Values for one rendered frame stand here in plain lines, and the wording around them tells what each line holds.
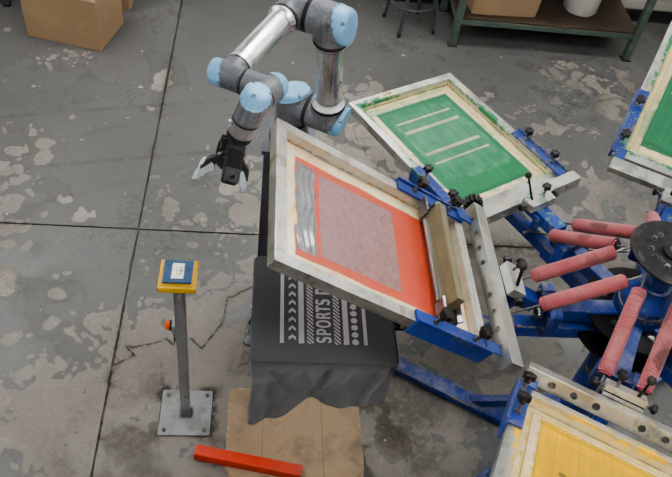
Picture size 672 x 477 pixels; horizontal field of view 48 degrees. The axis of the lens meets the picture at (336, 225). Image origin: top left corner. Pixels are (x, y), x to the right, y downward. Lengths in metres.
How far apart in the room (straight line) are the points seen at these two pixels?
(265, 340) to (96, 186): 2.12
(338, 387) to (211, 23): 3.62
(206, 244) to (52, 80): 1.71
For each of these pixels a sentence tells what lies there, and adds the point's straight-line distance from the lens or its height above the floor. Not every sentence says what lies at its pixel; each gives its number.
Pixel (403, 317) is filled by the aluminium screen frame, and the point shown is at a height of 1.30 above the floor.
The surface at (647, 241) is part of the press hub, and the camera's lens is 2.66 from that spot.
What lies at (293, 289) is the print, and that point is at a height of 0.95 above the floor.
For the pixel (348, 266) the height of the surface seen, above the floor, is 1.36.
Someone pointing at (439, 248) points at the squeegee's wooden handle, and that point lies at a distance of 2.42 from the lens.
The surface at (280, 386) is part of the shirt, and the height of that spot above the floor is 0.79.
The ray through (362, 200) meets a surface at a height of 1.32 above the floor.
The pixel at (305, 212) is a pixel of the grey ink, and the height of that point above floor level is 1.44.
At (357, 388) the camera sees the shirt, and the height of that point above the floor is 0.78.
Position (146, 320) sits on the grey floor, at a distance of 3.72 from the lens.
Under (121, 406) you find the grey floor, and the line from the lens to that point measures 3.48.
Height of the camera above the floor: 2.99
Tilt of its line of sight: 46 degrees down
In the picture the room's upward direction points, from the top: 10 degrees clockwise
